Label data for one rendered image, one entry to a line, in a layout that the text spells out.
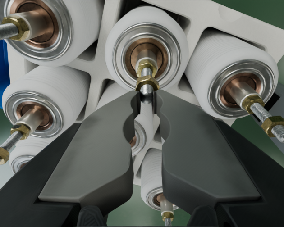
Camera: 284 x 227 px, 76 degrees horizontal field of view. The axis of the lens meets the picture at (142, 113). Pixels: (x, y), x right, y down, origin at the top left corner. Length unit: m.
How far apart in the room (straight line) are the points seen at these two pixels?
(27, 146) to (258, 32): 0.38
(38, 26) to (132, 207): 0.82
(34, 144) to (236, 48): 0.32
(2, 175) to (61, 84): 0.69
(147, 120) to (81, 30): 0.13
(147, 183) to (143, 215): 0.62
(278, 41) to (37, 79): 0.33
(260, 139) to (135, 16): 0.59
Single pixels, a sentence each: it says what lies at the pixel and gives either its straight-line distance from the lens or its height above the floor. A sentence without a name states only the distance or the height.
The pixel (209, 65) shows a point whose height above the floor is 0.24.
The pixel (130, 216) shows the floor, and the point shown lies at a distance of 0.98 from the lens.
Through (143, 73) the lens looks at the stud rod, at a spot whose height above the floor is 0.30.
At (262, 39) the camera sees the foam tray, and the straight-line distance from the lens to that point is 0.32.
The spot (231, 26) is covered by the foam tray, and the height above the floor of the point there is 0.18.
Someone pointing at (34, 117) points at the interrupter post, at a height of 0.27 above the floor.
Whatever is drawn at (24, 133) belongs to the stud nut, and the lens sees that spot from 0.25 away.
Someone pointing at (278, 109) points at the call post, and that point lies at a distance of 0.40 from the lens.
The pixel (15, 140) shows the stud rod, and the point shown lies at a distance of 0.25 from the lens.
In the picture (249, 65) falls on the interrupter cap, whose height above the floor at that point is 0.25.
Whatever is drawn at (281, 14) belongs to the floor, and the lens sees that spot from 0.54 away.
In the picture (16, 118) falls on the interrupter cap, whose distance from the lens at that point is 0.30.
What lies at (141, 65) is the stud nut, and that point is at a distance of 0.17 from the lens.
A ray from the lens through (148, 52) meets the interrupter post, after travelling 0.20.
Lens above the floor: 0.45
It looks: 57 degrees down
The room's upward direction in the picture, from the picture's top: 178 degrees counter-clockwise
